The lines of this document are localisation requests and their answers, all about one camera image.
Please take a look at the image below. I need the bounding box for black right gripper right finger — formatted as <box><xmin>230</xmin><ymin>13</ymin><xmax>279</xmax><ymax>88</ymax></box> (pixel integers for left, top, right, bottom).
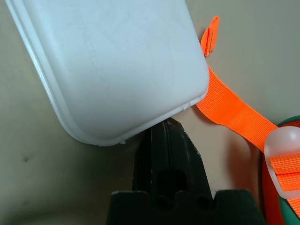
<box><xmin>166</xmin><ymin>118</ymin><xmax>213</xmax><ymax>199</ymax></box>

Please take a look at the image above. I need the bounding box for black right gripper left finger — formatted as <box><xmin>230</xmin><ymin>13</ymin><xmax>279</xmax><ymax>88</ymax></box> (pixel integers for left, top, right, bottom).
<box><xmin>132</xmin><ymin>120</ymin><xmax>170</xmax><ymax>195</ymax></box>

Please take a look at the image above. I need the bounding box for orange and teal backpack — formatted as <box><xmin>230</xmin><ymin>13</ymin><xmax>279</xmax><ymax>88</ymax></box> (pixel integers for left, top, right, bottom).
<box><xmin>196</xmin><ymin>15</ymin><xmax>300</xmax><ymax>225</ymax></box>

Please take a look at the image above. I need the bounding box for white Unitree box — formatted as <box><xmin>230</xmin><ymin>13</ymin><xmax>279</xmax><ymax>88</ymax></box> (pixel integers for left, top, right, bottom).
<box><xmin>4</xmin><ymin>0</ymin><xmax>210</xmax><ymax>147</ymax></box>

